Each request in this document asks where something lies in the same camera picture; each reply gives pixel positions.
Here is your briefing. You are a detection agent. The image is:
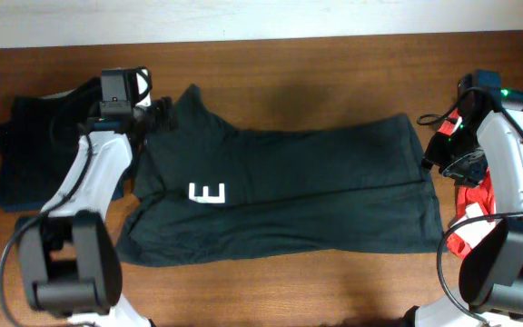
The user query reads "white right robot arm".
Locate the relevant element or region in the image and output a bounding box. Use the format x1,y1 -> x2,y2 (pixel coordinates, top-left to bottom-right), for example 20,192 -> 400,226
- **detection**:
404,69 -> 523,327

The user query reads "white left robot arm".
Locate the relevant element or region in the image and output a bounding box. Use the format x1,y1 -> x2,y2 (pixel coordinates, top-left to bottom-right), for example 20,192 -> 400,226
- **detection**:
0,66 -> 172,326

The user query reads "dark green Nike t-shirt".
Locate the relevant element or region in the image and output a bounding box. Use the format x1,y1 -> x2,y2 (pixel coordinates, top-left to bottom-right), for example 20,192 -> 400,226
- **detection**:
116,85 -> 442,267

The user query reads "folded dark clothes stack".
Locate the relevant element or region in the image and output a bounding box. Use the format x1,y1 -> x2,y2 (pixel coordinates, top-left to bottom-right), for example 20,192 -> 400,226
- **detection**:
0,77 -> 102,213

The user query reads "white garment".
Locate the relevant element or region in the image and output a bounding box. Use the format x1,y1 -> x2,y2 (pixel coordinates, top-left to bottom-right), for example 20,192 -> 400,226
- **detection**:
447,199 -> 499,259

